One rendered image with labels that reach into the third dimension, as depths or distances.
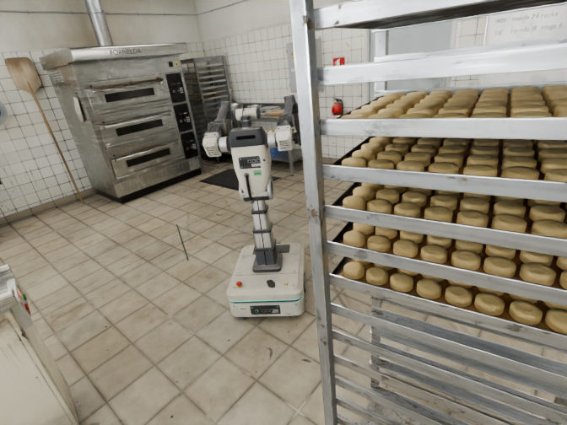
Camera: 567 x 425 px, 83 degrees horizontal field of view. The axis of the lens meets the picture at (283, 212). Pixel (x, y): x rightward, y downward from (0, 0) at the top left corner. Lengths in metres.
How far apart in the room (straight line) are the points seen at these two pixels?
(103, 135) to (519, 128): 4.73
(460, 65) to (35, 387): 1.94
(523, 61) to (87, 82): 4.76
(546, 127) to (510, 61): 0.10
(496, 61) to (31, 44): 5.69
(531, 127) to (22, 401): 2.01
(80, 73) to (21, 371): 3.73
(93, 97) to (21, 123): 1.23
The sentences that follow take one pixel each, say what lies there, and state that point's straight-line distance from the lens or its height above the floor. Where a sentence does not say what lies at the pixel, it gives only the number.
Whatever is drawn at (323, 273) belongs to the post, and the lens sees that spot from 0.75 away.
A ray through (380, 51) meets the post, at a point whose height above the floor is 1.62.
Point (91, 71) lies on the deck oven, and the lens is 4.99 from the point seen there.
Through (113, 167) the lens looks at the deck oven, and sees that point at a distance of 5.02.
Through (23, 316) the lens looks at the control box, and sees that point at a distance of 1.82.
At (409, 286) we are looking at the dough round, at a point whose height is 1.15.
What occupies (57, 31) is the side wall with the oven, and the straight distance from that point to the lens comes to 6.02.
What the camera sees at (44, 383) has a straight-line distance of 1.97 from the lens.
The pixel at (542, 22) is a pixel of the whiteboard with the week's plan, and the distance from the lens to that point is 4.35.
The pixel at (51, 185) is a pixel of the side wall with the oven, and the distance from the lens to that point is 5.91.
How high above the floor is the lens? 1.62
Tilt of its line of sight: 25 degrees down
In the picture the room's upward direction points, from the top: 7 degrees counter-clockwise
